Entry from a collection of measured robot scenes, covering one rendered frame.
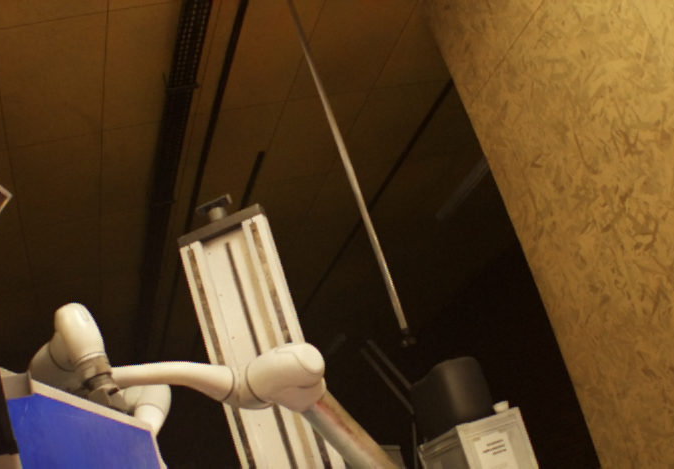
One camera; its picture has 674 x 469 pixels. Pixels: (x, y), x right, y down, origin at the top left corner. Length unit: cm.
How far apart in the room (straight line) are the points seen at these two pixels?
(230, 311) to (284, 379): 87
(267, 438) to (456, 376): 207
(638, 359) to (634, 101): 114
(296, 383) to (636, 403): 208
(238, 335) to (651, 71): 190
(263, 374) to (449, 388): 264
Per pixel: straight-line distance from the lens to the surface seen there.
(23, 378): 81
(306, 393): 239
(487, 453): 484
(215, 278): 324
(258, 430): 310
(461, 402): 493
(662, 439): 398
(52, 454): 150
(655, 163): 362
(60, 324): 222
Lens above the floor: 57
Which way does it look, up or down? 18 degrees up
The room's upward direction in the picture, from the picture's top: 18 degrees counter-clockwise
